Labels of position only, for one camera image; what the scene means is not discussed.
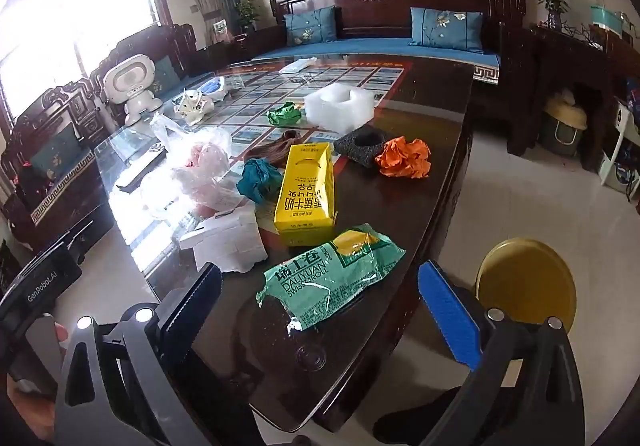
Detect blue floral cushion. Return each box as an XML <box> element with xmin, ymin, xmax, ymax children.
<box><xmin>283</xmin><ymin>5</ymin><xmax>337</xmax><ymax>47</ymax></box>
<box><xmin>408</xmin><ymin>6</ymin><xmax>485</xmax><ymax>52</ymax></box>

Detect yellow drink carton box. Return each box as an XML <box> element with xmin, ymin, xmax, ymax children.
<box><xmin>273</xmin><ymin>142</ymin><xmax>337</xmax><ymax>247</ymax></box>

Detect green crumpled paper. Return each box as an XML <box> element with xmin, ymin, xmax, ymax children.
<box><xmin>266</xmin><ymin>101</ymin><xmax>304</xmax><ymax>128</ymax></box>

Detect orange crumpled paper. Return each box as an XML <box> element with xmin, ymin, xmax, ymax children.
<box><xmin>374</xmin><ymin>136</ymin><xmax>432</xmax><ymax>180</ymax></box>

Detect white robot toy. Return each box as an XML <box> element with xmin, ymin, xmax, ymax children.
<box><xmin>102</xmin><ymin>54</ymin><xmax>163</xmax><ymax>127</ymax></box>

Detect bin with beige lid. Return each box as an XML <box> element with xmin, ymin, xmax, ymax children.
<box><xmin>538</xmin><ymin>93</ymin><xmax>589</xmax><ymax>158</ymax></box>

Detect white foam block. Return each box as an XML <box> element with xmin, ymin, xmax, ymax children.
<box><xmin>303</xmin><ymin>86</ymin><xmax>376</xmax><ymax>135</ymax></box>

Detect blue and white plastic bag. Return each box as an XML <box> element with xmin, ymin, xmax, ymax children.
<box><xmin>197</xmin><ymin>78</ymin><xmax>229</xmax><ymax>102</ymax></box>

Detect teal crumpled paper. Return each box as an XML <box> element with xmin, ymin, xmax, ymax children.
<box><xmin>235</xmin><ymin>158</ymin><xmax>284</xmax><ymax>205</ymax></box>

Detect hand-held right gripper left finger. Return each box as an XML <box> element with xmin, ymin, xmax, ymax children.
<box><xmin>54</xmin><ymin>262</ymin><xmax>223</xmax><ymax>446</ymax></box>

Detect white small shelf unit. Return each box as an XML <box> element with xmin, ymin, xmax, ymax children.
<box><xmin>599</xmin><ymin>98</ymin><xmax>640</xmax><ymax>190</ymax></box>

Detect clear plastic bag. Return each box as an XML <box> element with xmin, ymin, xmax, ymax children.
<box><xmin>139</xmin><ymin>111</ymin><xmax>237</xmax><ymax>223</ymax></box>

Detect blue sofa seat pad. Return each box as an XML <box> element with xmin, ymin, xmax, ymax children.
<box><xmin>249</xmin><ymin>36</ymin><xmax>502</xmax><ymax>72</ymax></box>

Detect yellow round stool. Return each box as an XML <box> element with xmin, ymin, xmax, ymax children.
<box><xmin>474</xmin><ymin>238</ymin><xmax>577</xmax><ymax>328</ymax></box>

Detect tower air conditioner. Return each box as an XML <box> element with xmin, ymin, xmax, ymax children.
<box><xmin>221</xmin><ymin>0</ymin><xmax>242</xmax><ymax>35</ymax></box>

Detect bright window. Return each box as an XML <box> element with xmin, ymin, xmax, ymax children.
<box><xmin>0</xmin><ymin>0</ymin><xmax>174</xmax><ymax>128</ymax></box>

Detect black foam block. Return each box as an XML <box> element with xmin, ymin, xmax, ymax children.
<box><xmin>333</xmin><ymin>126</ymin><xmax>389</xmax><ymax>168</ymax></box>

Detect teal floral cushion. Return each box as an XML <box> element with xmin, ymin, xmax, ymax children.
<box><xmin>29</xmin><ymin>125</ymin><xmax>84</xmax><ymax>188</ymax></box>
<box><xmin>149</xmin><ymin>55</ymin><xmax>181</xmax><ymax>97</ymax></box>

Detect brown knit hat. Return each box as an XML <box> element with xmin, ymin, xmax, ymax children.
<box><xmin>243</xmin><ymin>128</ymin><xmax>301</xmax><ymax>162</ymax></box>

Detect person's left hand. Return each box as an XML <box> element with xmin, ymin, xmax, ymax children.
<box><xmin>6</xmin><ymin>322</ymin><xmax>68</xmax><ymax>446</ymax></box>

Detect green snack wrapper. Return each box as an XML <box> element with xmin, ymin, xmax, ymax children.
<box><xmin>256</xmin><ymin>223</ymin><xmax>407</xmax><ymax>323</ymax></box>

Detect white printed plastic bag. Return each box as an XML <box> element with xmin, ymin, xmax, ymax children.
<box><xmin>172</xmin><ymin>88</ymin><xmax>216</xmax><ymax>125</ymax></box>

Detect white paper packet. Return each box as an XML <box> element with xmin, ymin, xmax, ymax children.
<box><xmin>278</xmin><ymin>56</ymin><xmax>317</xmax><ymax>75</ymax></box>

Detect dark carved wooden armchair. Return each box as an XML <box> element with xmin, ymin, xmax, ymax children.
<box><xmin>0</xmin><ymin>85</ymin><xmax>117</xmax><ymax>248</ymax></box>
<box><xmin>89</xmin><ymin>23</ymin><xmax>199</xmax><ymax>128</ymax></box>

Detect white cardboard box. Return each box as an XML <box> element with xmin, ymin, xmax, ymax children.
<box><xmin>178</xmin><ymin>202</ymin><xmax>269</xmax><ymax>275</ymax></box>

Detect small potted plant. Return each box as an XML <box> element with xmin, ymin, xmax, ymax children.
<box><xmin>233</xmin><ymin>0</ymin><xmax>261</xmax><ymax>32</ymax></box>

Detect dark wooden side cabinet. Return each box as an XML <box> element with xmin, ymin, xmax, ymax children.
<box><xmin>507</xmin><ymin>23</ymin><xmax>640</xmax><ymax>173</ymax></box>

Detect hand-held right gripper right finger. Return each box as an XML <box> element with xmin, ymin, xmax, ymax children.
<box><xmin>419</xmin><ymin>260</ymin><xmax>587</xmax><ymax>446</ymax></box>

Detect grey remote control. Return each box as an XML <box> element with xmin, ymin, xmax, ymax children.
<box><xmin>115</xmin><ymin>152</ymin><xmax>163</xmax><ymax>190</ymax></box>

